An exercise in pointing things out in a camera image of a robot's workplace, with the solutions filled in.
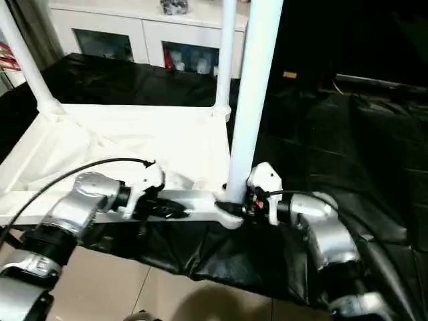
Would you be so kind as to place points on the white plastic table top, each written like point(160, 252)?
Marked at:
point(133, 133)

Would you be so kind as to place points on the white plastic table leg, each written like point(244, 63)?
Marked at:
point(254, 83)
point(30, 67)
point(225, 50)

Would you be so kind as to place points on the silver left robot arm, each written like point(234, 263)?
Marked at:
point(83, 194)

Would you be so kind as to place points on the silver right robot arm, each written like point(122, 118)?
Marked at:
point(331, 234)

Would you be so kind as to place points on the black mat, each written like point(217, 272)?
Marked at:
point(334, 150)

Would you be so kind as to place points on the small gold label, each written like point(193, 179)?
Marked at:
point(289, 74)

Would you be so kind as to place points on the long black bar device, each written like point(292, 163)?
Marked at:
point(381, 83)

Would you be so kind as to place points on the white glass-door cabinet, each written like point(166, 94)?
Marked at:
point(150, 26)

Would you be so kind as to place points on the white storage box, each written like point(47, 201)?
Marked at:
point(5, 82)

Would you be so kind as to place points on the dark grey bundle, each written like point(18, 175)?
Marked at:
point(175, 6)

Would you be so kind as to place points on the red clothes hangers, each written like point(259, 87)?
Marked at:
point(8, 57)

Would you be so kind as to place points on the grey curtain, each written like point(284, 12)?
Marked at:
point(40, 26)

